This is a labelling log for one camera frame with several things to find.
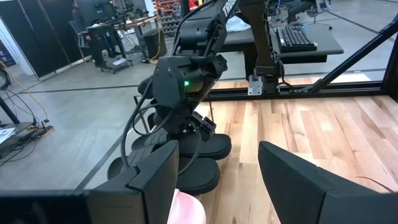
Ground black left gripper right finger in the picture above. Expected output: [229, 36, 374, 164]
[257, 140, 379, 224]

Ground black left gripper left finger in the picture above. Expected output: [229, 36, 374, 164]
[88, 139, 180, 224]

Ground pink rubber slide sandal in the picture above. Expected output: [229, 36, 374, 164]
[167, 189, 208, 224]

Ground black rubber slide sandal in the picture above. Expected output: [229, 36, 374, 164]
[130, 128, 233, 161]
[106, 146, 221, 197]

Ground wooden workbench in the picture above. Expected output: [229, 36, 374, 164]
[114, 15, 160, 35]

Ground red parts bin rack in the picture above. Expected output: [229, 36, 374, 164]
[153, 0, 188, 37]

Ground black workstation with monitor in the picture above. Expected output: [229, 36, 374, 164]
[69, 0, 135, 74]

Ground white plastic bag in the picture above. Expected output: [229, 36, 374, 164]
[226, 15, 251, 33]

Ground black backlit keyboard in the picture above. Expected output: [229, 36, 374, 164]
[276, 24, 318, 54]

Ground grey keyboard desk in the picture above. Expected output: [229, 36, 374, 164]
[270, 22, 345, 65]

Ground black partition panel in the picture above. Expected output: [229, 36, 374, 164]
[0, 0, 83, 79]

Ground office chair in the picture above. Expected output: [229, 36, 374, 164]
[306, 0, 334, 30]

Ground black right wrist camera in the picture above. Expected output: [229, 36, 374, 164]
[190, 111, 218, 143]

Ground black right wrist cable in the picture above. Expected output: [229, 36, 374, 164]
[120, 77, 203, 177]

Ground yellow cable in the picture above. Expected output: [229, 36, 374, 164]
[149, 18, 163, 65]

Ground silver arm base bracket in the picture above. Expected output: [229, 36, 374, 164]
[247, 68, 264, 96]

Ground black aluminium rig frame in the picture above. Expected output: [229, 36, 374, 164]
[201, 21, 398, 102]

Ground black floor cables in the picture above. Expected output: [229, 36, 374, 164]
[0, 66, 54, 163]

